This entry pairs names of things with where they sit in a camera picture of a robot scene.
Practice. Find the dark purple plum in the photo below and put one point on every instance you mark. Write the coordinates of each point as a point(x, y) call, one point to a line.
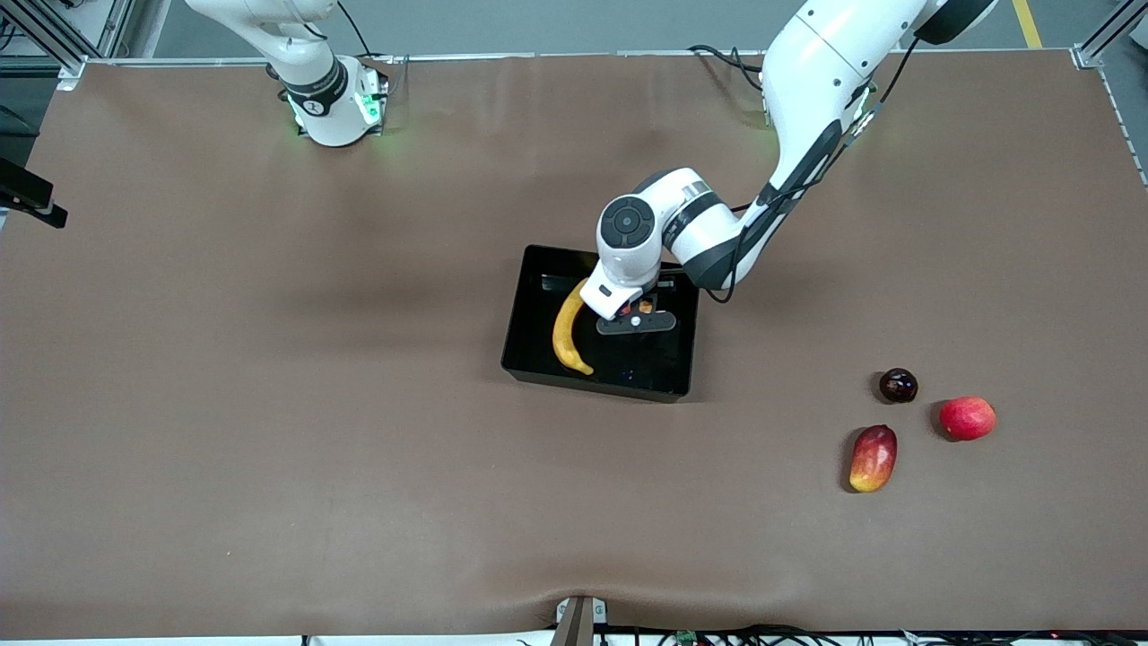
point(898, 386)

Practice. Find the black plastic box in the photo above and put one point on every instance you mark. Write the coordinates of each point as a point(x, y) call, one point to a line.
point(538, 359)

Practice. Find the aluminium frame profile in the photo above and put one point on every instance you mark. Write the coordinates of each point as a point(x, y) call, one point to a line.
point(1099, 40)
point(54, 40)

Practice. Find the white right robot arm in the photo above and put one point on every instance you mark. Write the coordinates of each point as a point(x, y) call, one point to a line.
point(323, 99)

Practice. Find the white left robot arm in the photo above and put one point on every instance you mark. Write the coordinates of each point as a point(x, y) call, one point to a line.
point(807, 81)

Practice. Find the yellow banana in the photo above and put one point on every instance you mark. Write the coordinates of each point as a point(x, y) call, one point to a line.
point(565, 341)

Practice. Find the brown table mat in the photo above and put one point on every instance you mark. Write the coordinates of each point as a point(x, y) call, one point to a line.
point(359, 493)

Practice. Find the pink red round fruit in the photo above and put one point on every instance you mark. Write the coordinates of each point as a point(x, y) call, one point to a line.
point(968, 418)

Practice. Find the red yellow mango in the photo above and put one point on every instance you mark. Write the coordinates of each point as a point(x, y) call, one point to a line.
point(874, 458)

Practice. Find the grey metal clamp bracket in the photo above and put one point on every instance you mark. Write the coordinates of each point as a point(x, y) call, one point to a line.
point(578, 619)

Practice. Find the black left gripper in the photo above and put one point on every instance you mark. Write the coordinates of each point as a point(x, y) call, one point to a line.
point(665, 291)

